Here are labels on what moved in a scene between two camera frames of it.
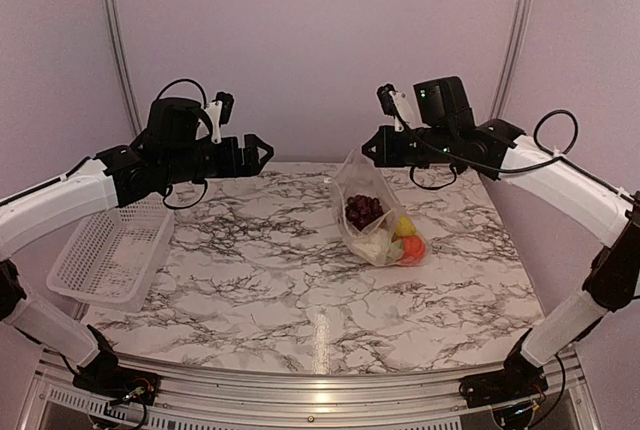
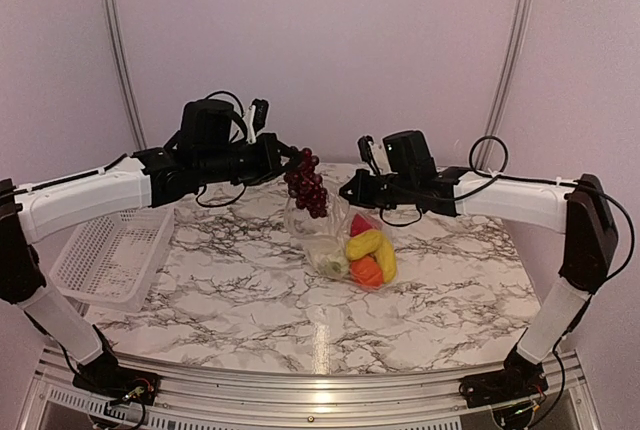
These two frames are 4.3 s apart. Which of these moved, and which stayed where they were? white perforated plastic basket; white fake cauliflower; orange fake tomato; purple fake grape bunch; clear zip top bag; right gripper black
Moved: right gripper black; white fake cauliflower; purple fake grape bunch; orange fake tomato; clear zip top bag
Stayed: white perforated plastic basket
